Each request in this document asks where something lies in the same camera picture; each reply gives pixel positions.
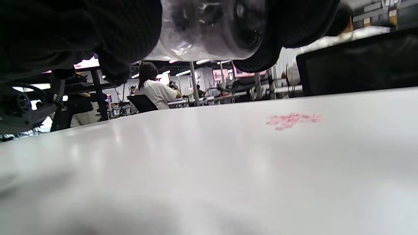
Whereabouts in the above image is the person's right hand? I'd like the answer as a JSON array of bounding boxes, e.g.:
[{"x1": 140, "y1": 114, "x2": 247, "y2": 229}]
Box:
[{"x1": 0, "y1": 0, "x2": 341, "y2": 85}]

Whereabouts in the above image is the clear conical bottle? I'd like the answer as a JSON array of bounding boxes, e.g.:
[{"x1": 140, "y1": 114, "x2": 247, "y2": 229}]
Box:
[{"x1": 144, "y1": 0, "x2": 271, "y2": 62}]

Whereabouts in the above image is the black grey hand controller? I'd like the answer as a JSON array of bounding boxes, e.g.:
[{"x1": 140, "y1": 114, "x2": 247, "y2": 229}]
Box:
[{"x1": 0, "y1": 83, "x2": 58, "y2": 135}]

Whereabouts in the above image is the black mesh office chair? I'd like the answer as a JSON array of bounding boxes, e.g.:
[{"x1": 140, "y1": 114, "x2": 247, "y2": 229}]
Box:
[{"x1": 296, "y1": 28, "x2": 418, "y2": 97}]

